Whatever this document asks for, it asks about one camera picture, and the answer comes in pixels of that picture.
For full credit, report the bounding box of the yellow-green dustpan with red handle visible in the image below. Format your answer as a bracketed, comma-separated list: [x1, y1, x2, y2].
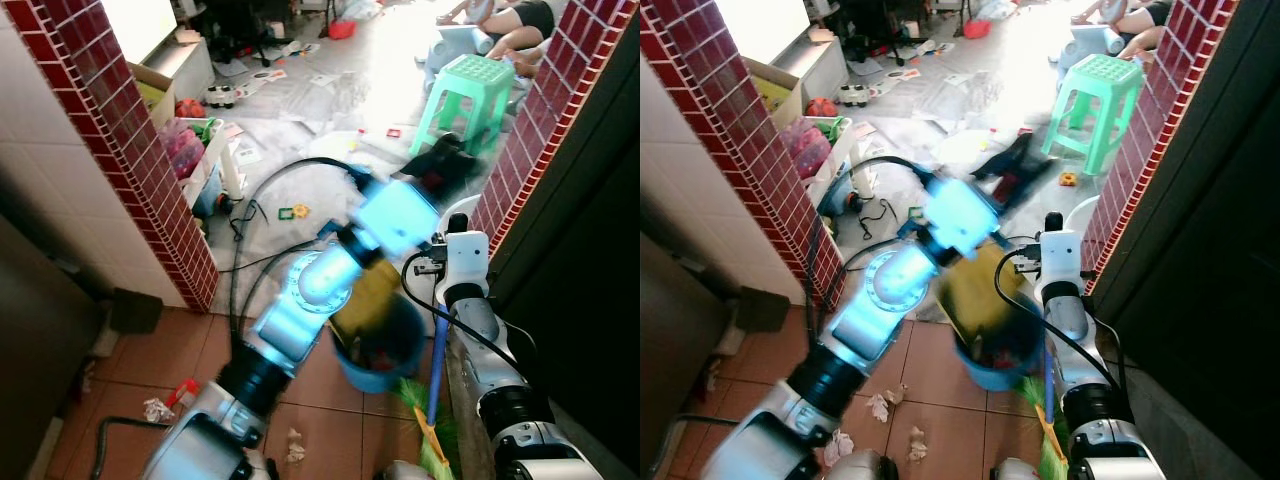
[935, 238, 1033, 349]
[330, 255, 413, 351]

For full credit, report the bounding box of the green broom with blue handle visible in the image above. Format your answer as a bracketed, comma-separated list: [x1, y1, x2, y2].
[393, 308, 463, 480]
[1018, 335, 1073, 480]

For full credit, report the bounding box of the green plastic stool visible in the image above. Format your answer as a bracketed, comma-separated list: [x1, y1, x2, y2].
[408, 54, 517, 159]
[1040, 54, 1147, 177]

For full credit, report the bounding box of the blue plastic bucket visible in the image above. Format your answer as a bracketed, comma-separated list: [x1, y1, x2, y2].
[953, 325, 1051, 393]
[330, 295, 428, 395]

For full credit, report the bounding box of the person in black shorts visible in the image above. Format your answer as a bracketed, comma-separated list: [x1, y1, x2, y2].
[438, 0, 561, 79]
[1072, 0, 1179, 63]

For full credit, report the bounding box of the white plastic bottle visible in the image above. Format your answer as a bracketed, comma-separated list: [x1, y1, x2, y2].
[221, 140, 247, 198]

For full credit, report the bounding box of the brown cardboard box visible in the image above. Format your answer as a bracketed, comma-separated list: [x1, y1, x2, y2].
[745, 57, 807, 133]
[128, 60, 179, 129]

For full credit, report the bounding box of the stainless steel cabinet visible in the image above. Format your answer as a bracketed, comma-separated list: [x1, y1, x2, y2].
[0, 210, 106, 480]
[640, 232, 723, 480]

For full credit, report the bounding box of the black door stop block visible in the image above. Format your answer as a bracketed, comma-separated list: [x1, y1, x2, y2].
[734, 287, 793, 335]
[108, 287, 165, 336]

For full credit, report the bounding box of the crumpled paper with red wrapper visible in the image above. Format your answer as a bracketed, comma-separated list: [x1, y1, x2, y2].
[141, 377, 201, 425]

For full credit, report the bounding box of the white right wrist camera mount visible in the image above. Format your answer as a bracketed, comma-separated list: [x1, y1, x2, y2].
[440, 230, 492, 307]
[1035, 228, 1085, 303]

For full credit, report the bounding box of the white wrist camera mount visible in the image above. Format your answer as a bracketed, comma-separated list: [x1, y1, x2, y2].
[918, 178, 1007, 263]
[440, 230, 492, 307]
[1035, 228, 1085, 303]
[352, 178, 443, 261]

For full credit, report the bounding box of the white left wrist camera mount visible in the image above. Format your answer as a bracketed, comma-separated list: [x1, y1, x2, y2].
[352, 178, 443, 261]
[918, 178, 1007, 263]

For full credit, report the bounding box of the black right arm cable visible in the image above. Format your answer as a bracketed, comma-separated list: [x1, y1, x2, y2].
[993, 245, 1126, 391]
[400, 248, 541, 371]

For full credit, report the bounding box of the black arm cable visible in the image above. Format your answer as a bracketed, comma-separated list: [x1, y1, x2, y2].
[808, 156, 937, 333]
[226, 156, 377, 353]
[400, 248, 541, 371]
[993, 245, 1126, 391]

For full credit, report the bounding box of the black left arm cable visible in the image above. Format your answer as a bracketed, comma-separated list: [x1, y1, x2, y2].
[808, 156, 937, 333]
[226, 156, 377, 353]

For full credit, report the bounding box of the thick black floor hose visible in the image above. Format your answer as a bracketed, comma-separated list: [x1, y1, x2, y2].
[88, 414, 173, 480]

